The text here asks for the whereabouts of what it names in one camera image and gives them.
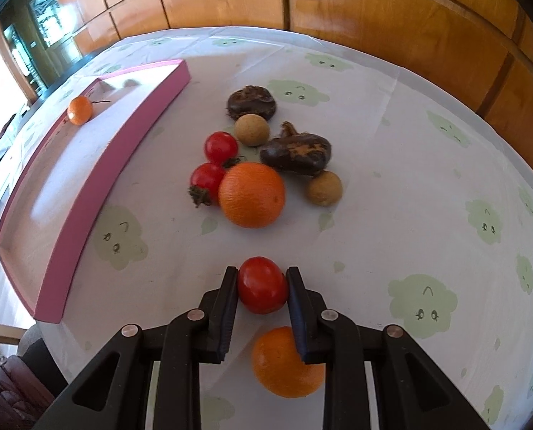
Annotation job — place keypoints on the dark glass door cabinet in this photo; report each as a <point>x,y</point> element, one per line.
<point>40,38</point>

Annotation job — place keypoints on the dark brown water chestnut large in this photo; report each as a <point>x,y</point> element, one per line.
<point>297,152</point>

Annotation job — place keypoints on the red cherry tomato lower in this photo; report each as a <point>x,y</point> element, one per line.
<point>205,182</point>

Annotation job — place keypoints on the pink shallow tray box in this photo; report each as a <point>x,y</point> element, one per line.
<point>52,207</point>

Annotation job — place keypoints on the smooth orange kumquat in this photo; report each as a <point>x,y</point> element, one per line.
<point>279,368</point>

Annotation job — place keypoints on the wooden chair with cushion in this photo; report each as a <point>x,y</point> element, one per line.
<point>29,382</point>

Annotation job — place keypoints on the wooden wall cabinet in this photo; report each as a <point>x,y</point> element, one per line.
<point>480,51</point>

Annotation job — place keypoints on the tan longan upper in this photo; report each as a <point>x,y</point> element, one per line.
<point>252,130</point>

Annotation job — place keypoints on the tan longan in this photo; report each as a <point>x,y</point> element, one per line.
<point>324,190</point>
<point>252,130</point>

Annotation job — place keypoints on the red cherry tomato upper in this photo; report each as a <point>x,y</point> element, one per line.
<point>220,148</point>

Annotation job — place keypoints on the red cherry tomato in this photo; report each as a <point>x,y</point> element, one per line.
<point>205,182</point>
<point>220,148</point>

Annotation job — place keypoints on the small tangerine with stem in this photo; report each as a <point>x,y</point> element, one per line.
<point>81,109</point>

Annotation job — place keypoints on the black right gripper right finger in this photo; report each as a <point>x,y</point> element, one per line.
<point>411,391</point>

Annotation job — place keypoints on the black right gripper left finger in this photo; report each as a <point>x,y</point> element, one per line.
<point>150,372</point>

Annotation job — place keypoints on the large textured orange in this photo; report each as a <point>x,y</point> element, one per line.
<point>252,195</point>

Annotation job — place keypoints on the tan longan lower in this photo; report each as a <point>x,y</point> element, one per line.
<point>324,190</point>

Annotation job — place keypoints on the dark brown water chestnut round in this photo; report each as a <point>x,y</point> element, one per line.
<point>255,100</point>

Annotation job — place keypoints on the white cloud-print tablecloth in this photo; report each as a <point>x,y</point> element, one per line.
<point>434,230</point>

